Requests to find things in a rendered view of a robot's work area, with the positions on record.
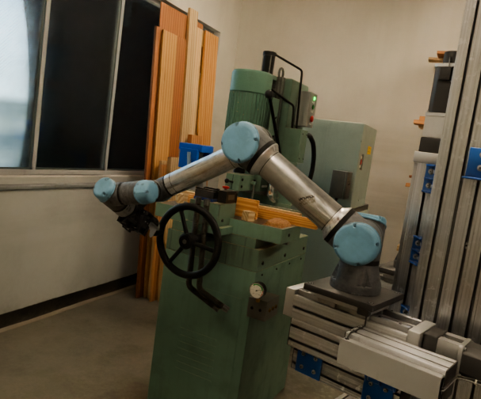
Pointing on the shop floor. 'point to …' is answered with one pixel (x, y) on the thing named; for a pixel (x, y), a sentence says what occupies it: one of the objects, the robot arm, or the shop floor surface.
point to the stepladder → (192, 152)
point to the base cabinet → (220, 335)
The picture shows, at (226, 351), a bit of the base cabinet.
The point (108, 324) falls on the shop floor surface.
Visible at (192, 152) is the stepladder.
